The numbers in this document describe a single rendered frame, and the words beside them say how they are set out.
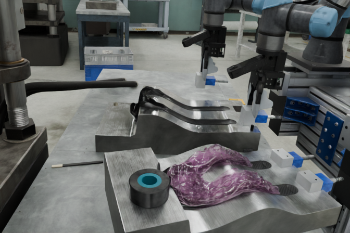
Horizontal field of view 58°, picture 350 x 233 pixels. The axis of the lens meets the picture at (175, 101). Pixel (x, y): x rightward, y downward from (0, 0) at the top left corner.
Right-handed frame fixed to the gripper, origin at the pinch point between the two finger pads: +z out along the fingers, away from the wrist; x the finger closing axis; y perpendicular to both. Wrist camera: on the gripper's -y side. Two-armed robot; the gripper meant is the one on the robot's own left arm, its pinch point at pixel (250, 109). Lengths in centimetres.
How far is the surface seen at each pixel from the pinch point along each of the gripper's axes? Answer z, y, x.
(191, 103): 5.2, -17.2, 15.7
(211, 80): -0.1, -8.8, 26.9
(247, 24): 54, 154, 576
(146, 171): -1.3, -31.6, -37.0
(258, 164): 8.1, -1.2, -18.3
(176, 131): 5.1, -23.7, -7.0
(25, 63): -10, -70, 4
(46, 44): 67, -184, 342
